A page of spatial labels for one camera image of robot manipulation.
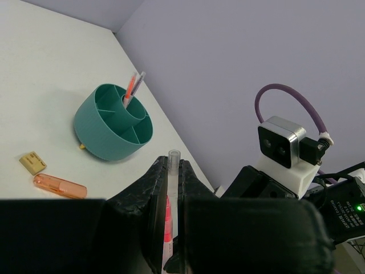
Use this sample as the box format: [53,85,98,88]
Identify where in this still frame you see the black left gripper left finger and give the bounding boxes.
[1,156,168,273]

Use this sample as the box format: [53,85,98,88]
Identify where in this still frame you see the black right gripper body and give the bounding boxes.
[222,166,298,199]

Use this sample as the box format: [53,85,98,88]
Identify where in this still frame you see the yellow eraser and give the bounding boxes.
[19,151,47,176]

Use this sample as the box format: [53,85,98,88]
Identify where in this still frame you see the clear purple gel pen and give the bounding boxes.
[130,71,146,102]

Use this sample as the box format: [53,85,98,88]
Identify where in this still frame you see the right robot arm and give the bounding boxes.
[222,162,364,245]

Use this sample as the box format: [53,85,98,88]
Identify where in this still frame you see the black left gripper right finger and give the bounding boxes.
[164,160,335,273]

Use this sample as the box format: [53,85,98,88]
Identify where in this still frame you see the orange highlighter pen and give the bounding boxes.
[123,72,137,108]

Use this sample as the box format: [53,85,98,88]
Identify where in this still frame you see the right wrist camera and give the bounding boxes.
[257,115,334,169]

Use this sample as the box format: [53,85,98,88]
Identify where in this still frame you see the pink highlighter pen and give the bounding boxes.
[162,150,181,273]

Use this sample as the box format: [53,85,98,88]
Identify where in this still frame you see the teal round desk organizer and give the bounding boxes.
[74,83,153,162]

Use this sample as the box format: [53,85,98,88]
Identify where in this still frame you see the orange translucent case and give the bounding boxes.
[33,174,87,199]

